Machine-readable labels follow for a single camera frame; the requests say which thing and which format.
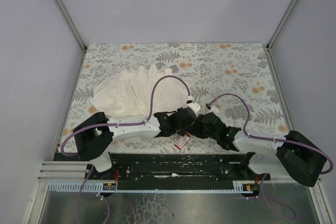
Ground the white folded cloth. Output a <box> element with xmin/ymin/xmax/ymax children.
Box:
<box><xmin>90</xmin><ymin>65</ymin><xmax>188</xmax><ymax>119</ymax></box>

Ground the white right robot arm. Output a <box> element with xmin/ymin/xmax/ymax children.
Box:
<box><xmin>187</xmin><ymin>112</ymin><xmax>327</xmax><ymax>187</ymax></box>

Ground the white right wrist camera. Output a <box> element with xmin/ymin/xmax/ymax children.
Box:
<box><xmin>206</xmin><ymin>103</ymin><xmax>219</xmax><ymax>115</ymax></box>

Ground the left aluminium frame post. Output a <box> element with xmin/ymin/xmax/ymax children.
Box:
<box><xmin>53</xmin><ymin>0</ymin><xmax>87</xmax><ymax>52</ymax></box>

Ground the right aluminium frame post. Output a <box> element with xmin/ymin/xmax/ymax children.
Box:
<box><xmin>266</xmin><ymin>0</ymin><xmax>300</xmax><ymax>50</ymax></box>

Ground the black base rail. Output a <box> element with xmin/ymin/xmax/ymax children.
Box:
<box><xmin>54</xmin><ymin>152</ymin><xmax>271</xmax><ymax>183</ymax></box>

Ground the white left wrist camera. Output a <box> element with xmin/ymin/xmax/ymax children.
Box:
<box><xmin>186</xmin><ymin>95</ymin><xmax>201</xmax><ymax>115</ymax></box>

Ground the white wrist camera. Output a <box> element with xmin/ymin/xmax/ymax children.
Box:
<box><xmin>206</xmin><ymin>103</ymin><xmax>219</xmax><ymax>115</ymax></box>
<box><xmin>186</xmin><ymin>95</ymin><xmax>201</xmax><ymax>115</ymax></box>

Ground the white cable duct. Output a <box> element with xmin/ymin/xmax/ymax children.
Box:
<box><xmin>49</xmin><ymin>179</ymin><xmax>253</xmax><ymax>194</ymax></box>

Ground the red white staples box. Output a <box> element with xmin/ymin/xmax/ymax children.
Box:
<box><xmin>174</xmin><ymin>134</ymin><xmax>191</xmax><ymax>150</ymax></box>

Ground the floral table mat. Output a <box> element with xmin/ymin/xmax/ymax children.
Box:
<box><xmin>57</xmin><ymin>43</ymin><xmax>290</xmax><ymax>154</ymax></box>

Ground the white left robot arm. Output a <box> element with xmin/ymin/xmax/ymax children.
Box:
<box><xmin>73</xmin><ymin>107</ymin><xmax>197</xmax><ymax>173</ymax></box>

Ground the aluminium frame post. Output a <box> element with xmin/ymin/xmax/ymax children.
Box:
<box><xmin>266</xmin><ymin>0</ymin><xmax>300</xmax><ymax>50</ymax></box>
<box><xmin>53</xmin><ymin>0</ymin><xmax>87</xmax><ymax>52</ymax></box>

